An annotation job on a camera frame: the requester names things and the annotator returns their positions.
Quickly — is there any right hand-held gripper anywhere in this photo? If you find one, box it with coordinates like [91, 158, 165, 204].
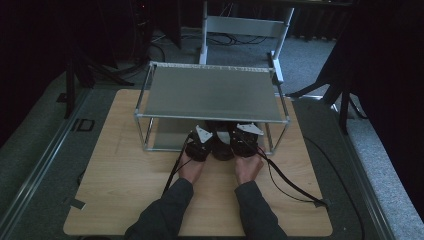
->
[229, 122, 265, 158]

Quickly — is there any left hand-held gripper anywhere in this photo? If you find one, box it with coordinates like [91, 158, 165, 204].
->
[184, 124, 214, 163]

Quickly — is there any black shoe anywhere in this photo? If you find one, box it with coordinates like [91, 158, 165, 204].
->
[206, 120, 236, 162]

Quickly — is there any metal frame shoe rack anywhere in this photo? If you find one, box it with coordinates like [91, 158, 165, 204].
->
[133, 60, 292, 156]

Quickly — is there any person's left hand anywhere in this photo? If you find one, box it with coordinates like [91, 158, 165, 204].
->
[178, 151, 206, 185]

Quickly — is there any person's right hand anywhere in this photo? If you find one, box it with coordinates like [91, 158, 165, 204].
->
[234, 153, 265, 186]

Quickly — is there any grey tape piece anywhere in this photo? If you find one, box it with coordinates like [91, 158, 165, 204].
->
[69, 197, 87, 211]
[314, 198, 332, 210]

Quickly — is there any black tripod stand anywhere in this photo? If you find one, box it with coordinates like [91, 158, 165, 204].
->
[63, 43, 134, 119]
[286, 66, 368, 134]

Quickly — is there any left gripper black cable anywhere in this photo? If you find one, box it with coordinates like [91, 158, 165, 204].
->
[162, 133, 198, 197]

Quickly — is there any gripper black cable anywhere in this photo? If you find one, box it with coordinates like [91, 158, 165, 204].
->
[162, 133, 198, 197]
[238, 133, 329, 208]

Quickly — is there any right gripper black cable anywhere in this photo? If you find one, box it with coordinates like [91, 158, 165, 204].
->
[238, 133, 329, 208]

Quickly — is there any black floor cable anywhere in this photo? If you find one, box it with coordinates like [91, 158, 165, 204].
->
[303, 135, 365, 240]

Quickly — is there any tangle of black floor cables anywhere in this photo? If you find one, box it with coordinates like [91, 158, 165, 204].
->
[179, 31, 269, 47]

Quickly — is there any black floor bracket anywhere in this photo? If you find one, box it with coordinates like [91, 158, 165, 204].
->
[71, 117, 96, 132]

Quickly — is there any aluminium floor rail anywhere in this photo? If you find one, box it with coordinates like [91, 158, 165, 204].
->
[0, 87, 92, 232]
[332, 102, 397, 240]

